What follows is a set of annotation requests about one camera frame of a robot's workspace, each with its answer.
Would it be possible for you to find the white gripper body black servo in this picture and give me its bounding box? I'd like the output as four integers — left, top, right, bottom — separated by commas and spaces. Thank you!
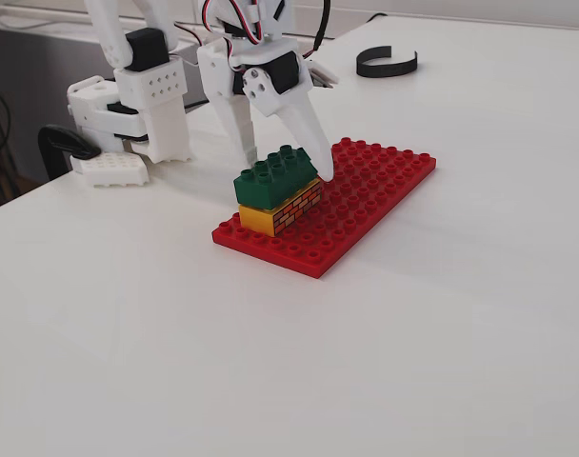
197, 38, 315, 99

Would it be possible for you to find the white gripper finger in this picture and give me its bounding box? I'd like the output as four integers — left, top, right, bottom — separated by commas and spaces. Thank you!
243, 68, 337, 183
206, 94, 258, 166

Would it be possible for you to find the green lego brick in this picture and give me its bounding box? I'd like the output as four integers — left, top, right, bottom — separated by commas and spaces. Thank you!
232, 144, 319, 211

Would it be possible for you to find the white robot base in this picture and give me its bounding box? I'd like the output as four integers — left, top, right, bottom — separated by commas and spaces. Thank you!
66, 74, 150, 189

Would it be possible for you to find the red lego baseplate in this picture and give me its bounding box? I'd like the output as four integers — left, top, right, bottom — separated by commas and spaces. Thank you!
211, 137, 438, 280

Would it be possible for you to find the curved black strip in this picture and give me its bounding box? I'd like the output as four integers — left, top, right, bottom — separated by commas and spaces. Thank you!
355, 45, 419, 79

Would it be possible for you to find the black table clamp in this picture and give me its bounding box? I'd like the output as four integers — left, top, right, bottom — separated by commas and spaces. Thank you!
36, 124, 103, 183

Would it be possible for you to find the red white black servo wire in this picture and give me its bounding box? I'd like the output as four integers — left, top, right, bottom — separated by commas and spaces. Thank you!
201, 0, 271, 72

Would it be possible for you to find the wrist camera in white mount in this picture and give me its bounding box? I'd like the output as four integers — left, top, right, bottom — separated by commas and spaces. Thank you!
308, 59, 341, 89

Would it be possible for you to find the yellow lego brick wall print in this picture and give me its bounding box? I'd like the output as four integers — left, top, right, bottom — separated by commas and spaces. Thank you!
238, 178, 324, 238

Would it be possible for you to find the black camera cable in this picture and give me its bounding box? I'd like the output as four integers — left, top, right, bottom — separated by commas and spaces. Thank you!
310, 0, 332, 61

